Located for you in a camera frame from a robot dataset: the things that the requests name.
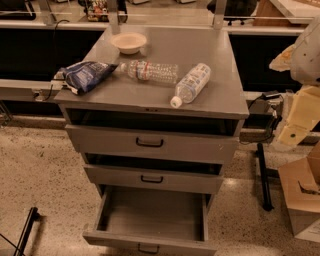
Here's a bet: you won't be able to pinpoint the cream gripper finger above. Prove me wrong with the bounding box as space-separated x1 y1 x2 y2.
278 85 320 146
269 45 294 72

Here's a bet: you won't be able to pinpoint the blue label plastic bottle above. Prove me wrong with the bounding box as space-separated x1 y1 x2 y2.
170 63 211 108

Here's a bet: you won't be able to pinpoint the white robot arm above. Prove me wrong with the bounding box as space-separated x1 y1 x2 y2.
269 16 320 146

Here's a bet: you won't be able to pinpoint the grey top drawer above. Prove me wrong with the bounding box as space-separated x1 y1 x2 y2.
66 125 238 165

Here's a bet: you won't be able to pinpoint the grey drawer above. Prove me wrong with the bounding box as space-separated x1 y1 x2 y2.
84 164 223 194
83 186 215 256
66 125 238 165

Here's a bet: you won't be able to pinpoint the grey metal drawer cabinet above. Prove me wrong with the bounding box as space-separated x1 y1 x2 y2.
53 25 250 201

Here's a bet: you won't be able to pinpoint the grey middle drawer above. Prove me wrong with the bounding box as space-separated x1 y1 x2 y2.
84 164 223 194

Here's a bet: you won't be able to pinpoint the clear plastic water bottle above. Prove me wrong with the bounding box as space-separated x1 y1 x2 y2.
119 60 178 84

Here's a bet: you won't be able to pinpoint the grey bottom drawer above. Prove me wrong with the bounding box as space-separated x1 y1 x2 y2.
83 186 215 256

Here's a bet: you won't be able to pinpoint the brown cardboard box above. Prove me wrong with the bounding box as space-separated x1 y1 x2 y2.
278 142 320 243

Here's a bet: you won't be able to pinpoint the black stand pole right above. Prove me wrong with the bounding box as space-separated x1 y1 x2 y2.
256 143 279 211

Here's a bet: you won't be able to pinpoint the black stand pole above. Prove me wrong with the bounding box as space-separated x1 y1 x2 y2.
13 207 40 256
256 143 279 211

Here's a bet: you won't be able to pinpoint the black office chair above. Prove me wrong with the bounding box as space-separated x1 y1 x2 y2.
206 0 258 26

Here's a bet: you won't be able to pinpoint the white paper bowl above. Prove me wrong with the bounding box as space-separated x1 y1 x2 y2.
110 32 147 55

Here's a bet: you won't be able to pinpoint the colourful snack items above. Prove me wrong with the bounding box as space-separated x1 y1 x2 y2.
85 0 109 22

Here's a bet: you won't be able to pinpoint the blue chip bag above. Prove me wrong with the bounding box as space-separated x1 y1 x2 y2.
54 61 118 95

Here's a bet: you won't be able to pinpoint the black stand pole left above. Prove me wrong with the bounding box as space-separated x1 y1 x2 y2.
13 207 40 256

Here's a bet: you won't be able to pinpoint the black cable right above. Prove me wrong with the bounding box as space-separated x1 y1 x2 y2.
239 90 284 146

